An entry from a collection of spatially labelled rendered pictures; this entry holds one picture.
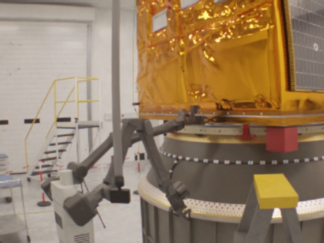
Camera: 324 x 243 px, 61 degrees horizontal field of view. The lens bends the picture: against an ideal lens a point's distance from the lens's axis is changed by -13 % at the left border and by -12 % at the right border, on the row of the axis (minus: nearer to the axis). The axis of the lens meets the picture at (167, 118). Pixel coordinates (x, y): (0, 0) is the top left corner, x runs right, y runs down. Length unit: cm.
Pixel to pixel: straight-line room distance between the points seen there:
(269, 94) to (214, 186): 74
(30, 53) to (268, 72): 842
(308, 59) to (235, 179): 90
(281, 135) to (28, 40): 863
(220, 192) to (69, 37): 839
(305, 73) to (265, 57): 27
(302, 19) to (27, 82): 842
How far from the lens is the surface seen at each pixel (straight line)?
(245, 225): 160
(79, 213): 145
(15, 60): 950
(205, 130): 218
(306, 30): 192
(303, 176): 211
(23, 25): 975
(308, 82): 185
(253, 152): 208
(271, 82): 171
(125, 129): 151
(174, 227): 226
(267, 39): 176
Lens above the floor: 186
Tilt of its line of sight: 2 degrees down
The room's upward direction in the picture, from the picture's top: 1 degrees counter-clockwise
